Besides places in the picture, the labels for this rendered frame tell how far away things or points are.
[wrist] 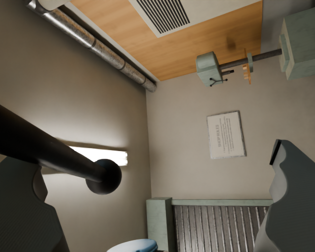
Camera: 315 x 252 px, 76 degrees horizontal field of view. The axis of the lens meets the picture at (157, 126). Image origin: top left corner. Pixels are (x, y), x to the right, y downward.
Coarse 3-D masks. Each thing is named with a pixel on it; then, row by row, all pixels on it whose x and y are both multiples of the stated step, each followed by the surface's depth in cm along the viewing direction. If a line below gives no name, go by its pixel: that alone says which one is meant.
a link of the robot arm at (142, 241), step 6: (132, 240) 47; (138, 240) 46; (144, 240) 45; (150, 240) 44; (114, 246) 44; (120, 246) 44; (126, 246) 43; (132, 246) 42; (138, 246) 41; (144, 246) 40; (150, 246) 40; (156, 246) 42
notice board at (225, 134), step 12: (216, 120) 293; (228, 120) 285; (216, 132) 290; (228, 132) 283; (240, 132) 276; (216, 144) 287; (228, 144) 280; (240, 144) 273; (216, 156) 284; (228, 156) 277; (240, 156) 271
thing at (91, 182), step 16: (0, 112) 6; (0, 128) 6; (16, 128) 6; (32, 128) 7; (0, 144) 6; (16, 144) 7; (32, 144) 7; (48, 144) 8; (64, 144) 10; (32, 160) 8; (48, 160) 9; (64, 160) 10; (80, 160) 12; (96, 160) 20; (112, 160) 20; (80, 176) 14; (96, 176) 16; (112, 176) 19; (96, 192) 19
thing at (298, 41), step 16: (288, 16) 188; (304, 16) 182; (288, 32) 186; (304, 32) 180; (288, 48) 191; (304, 48) 178; (208, 64) 207; (224, 64) 224; (240, 64) 220; (288, 64) 202; (304, 64) 184; (208, 80) 241
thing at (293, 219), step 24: (288, 144) 10; (288, 168) 9; (312, 168) 9; (288, 192) 8; (312, 192) 8; (288, 216) 7; (312, 216) 7; (264, 240) 6; (288, 240) 6; (312, 240) 6
